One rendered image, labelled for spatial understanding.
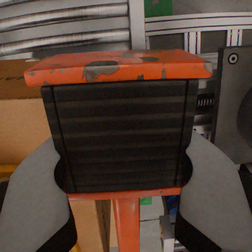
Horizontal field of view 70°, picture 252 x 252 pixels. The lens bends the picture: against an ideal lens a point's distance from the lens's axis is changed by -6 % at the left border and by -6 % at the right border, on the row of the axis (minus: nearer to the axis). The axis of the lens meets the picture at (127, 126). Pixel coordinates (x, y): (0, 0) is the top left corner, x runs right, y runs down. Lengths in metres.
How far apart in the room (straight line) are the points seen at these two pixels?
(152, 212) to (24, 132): 2.02
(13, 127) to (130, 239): 0.22
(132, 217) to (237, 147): 0.27
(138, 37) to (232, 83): 0.46
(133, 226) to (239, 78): 0.26
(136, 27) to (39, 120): 0.52
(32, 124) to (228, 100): 0.30
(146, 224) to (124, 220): 2.23
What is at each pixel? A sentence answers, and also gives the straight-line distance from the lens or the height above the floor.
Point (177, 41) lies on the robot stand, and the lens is 1.15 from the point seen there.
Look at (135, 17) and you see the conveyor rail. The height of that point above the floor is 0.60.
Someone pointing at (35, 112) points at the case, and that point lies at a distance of 0.28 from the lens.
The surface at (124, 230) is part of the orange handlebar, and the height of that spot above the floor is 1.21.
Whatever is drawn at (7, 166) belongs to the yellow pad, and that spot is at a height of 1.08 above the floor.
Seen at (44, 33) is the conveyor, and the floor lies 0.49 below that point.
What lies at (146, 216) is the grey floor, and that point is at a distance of 2.28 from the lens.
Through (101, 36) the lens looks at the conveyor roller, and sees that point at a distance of 0.76.
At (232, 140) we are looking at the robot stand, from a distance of 0.38.
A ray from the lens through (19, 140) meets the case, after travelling 0.32.
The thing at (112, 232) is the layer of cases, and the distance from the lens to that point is 1.47.
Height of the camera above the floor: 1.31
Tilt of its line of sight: 61 degrees down
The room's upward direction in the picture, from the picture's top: 175 degrees clockwise
